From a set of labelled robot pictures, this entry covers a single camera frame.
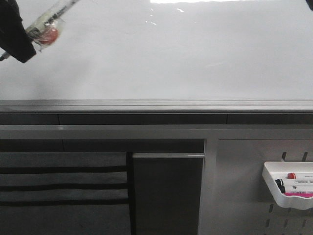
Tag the grey metal pegboard panel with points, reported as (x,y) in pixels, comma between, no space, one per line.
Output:
(244,204)

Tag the grey fabric black-striped organizer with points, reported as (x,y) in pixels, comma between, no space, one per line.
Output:
(89,193)

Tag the pink-topped eraser in tray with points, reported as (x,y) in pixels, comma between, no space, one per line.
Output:
(303,195)

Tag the dark grey upright panel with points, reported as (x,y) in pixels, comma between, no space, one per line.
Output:
(167,192)

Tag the black-capped marker lower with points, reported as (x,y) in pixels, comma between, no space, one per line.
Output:
(296,189)

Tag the black-capped marker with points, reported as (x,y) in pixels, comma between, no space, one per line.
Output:
(296,189)
(294,182)

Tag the white plastic pegboard tray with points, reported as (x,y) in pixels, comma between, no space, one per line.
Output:
(279,170)

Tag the grey metal frame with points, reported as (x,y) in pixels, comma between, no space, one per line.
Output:
(211,134)

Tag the red-capped marker in tray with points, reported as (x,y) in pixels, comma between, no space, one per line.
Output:
(300,175)

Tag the white whiteboard with aluminium frame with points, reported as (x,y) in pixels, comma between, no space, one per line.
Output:
(215,55)

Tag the black-capped marker upper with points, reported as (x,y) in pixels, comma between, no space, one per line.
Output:
(294,182)

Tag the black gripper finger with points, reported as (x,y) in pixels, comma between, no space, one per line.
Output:
(13,38)

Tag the white black-tipped whiteboard marker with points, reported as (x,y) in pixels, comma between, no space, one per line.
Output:
(45,30)

